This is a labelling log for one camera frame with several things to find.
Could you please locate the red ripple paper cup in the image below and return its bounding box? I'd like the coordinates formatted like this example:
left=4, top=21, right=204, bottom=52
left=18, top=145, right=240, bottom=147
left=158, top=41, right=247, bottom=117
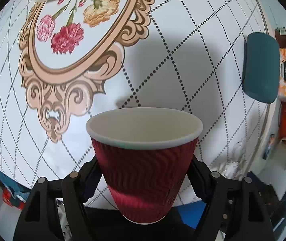
left=86, top=107, right=203, bottom=224

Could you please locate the blue cup yellow inside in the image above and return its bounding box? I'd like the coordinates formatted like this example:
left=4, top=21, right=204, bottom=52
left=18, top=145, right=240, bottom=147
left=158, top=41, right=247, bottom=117
left=242, top=32, right=280, bottom=104

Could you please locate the small lighter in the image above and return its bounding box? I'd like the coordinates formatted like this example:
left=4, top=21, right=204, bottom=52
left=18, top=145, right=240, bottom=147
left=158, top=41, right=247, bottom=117
left=263, top=134, right=276, bottom=160

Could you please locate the blue knitted blanket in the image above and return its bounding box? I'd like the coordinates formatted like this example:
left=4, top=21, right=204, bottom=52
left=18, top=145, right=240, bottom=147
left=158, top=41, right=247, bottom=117
left=0, top=171, right=31, bottom=210

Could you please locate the floral patterned tablecloth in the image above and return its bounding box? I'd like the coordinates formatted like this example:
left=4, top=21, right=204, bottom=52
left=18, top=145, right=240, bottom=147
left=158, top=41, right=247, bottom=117
left=0, top=0, right=271, bottom=206

